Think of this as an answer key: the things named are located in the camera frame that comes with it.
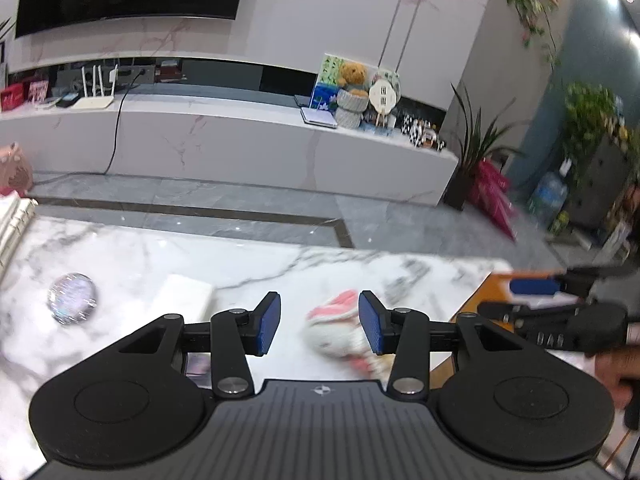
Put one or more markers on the large water bottle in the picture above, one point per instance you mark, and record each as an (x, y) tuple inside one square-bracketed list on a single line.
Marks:
[(547, 197)]

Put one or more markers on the white ribbed object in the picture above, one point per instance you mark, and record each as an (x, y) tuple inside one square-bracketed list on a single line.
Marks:
[(12, 225)]

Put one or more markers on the painted landscape canvas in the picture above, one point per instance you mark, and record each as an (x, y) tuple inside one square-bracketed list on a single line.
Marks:
[(325, 72)]

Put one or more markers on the pink box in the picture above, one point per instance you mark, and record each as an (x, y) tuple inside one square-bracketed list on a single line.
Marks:
[(39, 91)]

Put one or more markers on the yellow green packet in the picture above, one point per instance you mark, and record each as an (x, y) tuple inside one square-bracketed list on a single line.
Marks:
[(559, 222)]

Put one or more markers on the white marble TV cabinet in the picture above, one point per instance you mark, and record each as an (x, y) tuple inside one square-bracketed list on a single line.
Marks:
[(225, 150)]

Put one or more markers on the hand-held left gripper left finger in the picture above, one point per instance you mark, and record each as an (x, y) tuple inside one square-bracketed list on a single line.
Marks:
[(267, 322)]

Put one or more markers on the round glitter mirror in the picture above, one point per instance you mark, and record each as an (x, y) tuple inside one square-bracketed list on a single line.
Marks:
[(72, 297)]

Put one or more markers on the potted long-leaf plant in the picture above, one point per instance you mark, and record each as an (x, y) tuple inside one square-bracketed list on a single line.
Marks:
[(455, 192)]

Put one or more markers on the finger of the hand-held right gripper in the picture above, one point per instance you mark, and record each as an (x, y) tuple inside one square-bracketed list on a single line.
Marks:
[(535, 286), (510, 311)]

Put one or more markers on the pink umbrella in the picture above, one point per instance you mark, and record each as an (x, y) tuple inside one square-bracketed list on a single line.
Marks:
[(492, 185)]

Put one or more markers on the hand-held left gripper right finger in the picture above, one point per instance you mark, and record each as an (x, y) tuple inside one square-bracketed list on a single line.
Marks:
[(372, 322)]

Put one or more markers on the grey drawer cabinet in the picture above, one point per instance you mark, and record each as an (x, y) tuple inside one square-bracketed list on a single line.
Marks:
[(600, 180)]

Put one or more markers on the red box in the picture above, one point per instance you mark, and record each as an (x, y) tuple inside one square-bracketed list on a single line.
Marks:
[(12, 97)]

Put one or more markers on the brown teddy bear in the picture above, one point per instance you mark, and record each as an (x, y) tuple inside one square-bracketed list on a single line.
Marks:
[(352, 75)]

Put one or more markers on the orange and white container box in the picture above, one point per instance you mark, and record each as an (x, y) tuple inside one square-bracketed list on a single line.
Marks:
[(487, 290)]

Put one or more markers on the white router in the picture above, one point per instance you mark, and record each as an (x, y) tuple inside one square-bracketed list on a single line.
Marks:
[(92, 103)]

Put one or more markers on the green leafy vine plant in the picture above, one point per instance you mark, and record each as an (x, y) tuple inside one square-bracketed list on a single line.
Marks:
[(587, 110)]

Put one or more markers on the white round fan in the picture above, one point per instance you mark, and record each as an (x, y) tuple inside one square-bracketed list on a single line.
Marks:
[(385, 95)]

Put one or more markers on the black and white figurines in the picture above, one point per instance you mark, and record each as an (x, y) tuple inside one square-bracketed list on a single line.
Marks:
[(422, 132)]

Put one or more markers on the hanging green vine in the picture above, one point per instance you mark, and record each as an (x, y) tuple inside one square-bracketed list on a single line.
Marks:
[(525, 5)]

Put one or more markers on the grey knitted basket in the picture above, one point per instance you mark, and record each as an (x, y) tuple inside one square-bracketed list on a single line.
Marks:
[(350, 110)]

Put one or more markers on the white notebook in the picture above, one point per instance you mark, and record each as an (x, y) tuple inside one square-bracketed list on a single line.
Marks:
[(317, 116)]

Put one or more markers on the person's right hand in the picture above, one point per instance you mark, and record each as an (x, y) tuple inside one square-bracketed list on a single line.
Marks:
[(612, 370)]

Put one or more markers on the pink and white plush toy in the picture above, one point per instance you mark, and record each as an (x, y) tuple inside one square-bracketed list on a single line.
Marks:
[(335, 330)]

